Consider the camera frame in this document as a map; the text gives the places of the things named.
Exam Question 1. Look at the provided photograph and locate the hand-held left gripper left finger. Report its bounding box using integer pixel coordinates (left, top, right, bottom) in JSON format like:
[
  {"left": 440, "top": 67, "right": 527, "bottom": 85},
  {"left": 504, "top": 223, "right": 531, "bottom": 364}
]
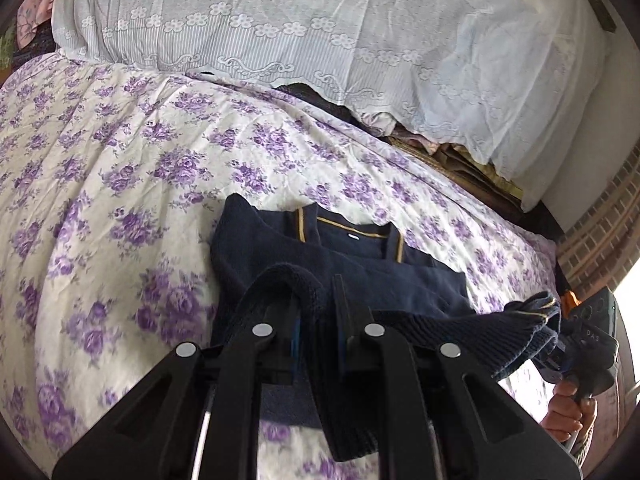
[{"left": 52, "top": 305, "right": 303, "bottom": 480}]

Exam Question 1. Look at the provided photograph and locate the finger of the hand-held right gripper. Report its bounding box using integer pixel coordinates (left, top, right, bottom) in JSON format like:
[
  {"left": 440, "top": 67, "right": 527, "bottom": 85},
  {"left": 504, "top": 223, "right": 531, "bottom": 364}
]
[{"left": 537, "top": 332, "right": 568, "bottom": 381}]

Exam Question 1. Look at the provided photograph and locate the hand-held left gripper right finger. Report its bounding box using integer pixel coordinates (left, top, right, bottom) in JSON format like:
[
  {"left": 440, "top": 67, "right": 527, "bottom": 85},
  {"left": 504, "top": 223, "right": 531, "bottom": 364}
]
[{"left": 332, "top": 274, "right": 583, "bottom": 480}]

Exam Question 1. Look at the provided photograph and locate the navy cardigan with yellow trim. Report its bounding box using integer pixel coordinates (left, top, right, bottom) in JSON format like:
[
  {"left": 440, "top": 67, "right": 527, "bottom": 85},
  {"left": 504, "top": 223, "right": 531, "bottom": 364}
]
[{"left": 210, "top": 194, "right": 563, "bottom": 463}]

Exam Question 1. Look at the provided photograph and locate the person's right hand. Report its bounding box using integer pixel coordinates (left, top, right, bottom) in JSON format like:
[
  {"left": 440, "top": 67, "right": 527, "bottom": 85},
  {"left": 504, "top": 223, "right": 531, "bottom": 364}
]
[{"left": 542, "top": 377, "right": 598, "bottom": 443}]

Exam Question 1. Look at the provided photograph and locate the window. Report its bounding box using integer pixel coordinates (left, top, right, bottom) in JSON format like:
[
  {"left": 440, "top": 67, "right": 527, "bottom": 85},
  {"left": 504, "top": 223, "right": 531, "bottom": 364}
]
[{"left": 612, "top": 275, "right": 640, "bottom": 391}]

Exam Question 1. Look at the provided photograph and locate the brick pattern curtain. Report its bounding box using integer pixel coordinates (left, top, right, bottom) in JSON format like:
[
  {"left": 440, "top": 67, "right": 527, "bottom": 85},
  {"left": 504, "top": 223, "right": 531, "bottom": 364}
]
[{"left": 555, "top": 155, "right": 640, "bottom": 306}]

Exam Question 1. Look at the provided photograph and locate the pile of folded bedding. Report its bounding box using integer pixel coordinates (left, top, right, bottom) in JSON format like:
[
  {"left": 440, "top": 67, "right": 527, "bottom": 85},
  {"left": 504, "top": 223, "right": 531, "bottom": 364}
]
[{"left": 275, "top": 82, "right": 556, "bottom": 231}]

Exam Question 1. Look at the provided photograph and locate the purple floral bedsheet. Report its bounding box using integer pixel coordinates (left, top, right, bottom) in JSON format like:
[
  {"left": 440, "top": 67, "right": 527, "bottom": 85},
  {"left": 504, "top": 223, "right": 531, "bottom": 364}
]
[{"left": 0, "top": 52, "right": 566, "bottom": 480}]

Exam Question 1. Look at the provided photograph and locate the white lace cover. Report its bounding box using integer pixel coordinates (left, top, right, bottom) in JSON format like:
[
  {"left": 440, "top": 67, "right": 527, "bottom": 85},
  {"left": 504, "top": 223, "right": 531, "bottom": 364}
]
[{"left": 50, "top": 0, "right": 608, "bottom": 211}]

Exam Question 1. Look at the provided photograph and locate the pink floral cloth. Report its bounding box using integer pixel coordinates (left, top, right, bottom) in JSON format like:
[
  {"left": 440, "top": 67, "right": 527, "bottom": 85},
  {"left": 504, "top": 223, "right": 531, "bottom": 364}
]
[{"left": 15, "top": 0, "right": 56, "bottom": 46}]

